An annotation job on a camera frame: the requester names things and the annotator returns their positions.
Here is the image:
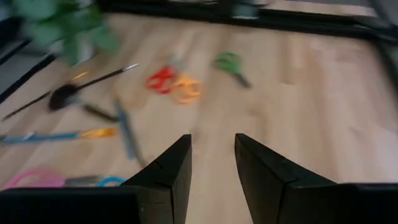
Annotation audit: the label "blue-handled paintbrush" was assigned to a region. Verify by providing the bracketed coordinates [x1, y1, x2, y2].
[0, 126, 119, 146]

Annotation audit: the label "orange scissors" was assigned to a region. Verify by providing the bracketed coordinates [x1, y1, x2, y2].
[167, 52, 203, 105]

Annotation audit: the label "teal paintbrush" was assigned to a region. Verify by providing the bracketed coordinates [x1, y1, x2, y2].
[114, 98, 147, 169]

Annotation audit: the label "red scissors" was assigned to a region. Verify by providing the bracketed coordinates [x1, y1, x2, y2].
[145, 65, 177, 95]

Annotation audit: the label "pink scissors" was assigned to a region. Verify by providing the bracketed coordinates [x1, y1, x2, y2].
[0, 166, 101, 191]

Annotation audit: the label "green scissors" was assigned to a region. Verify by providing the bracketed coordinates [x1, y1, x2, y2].
[212, 51, 252, 90]

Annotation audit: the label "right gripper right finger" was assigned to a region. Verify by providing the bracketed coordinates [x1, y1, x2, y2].
[234, 133, 340, 224]

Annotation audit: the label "blue scissors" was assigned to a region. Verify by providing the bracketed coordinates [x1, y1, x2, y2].
[95, 175, 127, 189]

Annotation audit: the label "green leafy plant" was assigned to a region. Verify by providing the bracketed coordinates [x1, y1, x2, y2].
[11, 0, 121, 67]

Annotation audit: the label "large fluffy black brush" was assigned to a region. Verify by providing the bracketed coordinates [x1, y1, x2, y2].
[48, 83, 119, 123]

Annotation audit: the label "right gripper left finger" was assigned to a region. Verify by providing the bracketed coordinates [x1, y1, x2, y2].
[121, 134, 193, 224]

